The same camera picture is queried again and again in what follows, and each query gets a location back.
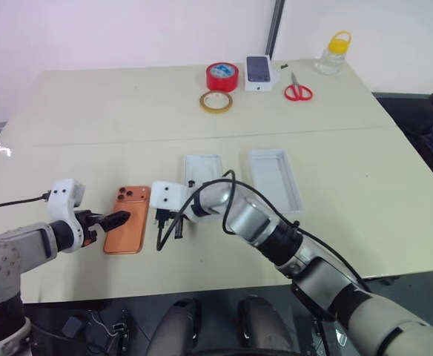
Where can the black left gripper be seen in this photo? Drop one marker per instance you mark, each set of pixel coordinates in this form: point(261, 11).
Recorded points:
point(86, 224)

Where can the white box with phone print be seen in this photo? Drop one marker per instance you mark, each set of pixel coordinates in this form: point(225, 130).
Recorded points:
point(259, 72)

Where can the small black clip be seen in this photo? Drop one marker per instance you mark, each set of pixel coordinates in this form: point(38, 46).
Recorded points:
point(284, 66)

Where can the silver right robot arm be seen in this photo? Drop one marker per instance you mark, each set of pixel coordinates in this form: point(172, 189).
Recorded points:
point(253, 219)

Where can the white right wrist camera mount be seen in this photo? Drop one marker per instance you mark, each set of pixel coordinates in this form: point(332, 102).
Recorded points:
point(166, 198)

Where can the black chair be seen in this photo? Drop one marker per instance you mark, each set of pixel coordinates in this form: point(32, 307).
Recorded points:
point(424, 126)

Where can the dark rounded shape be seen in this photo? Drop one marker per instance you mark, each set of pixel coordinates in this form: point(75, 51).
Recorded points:
point(179, 326)
point(261, 326)

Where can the clear jar with yellow lid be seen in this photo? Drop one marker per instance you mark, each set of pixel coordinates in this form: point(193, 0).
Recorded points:
point(333, 55)

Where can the dark grey vertical post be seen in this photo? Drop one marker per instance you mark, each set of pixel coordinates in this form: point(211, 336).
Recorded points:
point(276, 26)

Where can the white phone box lid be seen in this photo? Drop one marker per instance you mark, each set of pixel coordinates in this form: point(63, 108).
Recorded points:
point(276, 181)

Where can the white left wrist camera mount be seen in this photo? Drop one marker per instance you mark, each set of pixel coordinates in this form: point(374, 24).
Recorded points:
point(65, 200)

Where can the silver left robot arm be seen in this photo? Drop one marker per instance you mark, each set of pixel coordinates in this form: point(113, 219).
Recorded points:
point(12, 252)

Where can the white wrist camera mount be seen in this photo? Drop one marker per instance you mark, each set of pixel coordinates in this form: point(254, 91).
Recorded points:
point(65, 200)
point(166, 198)

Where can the yellow clear tape roll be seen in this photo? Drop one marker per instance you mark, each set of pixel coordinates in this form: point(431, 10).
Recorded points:
point(216, 105)

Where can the black power adapter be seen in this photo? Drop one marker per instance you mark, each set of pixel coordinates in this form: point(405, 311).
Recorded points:
point(72, 327)

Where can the red tape roll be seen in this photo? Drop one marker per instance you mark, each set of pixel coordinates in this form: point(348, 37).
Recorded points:
point(222, 76)

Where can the orange smartphone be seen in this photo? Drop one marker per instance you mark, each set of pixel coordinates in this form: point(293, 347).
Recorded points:
point(129, 237)

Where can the white phone box base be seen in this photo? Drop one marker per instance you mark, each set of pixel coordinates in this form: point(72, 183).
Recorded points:
point(201, 167)

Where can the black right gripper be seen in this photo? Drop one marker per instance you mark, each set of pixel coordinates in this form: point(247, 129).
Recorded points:
point(163, 216)

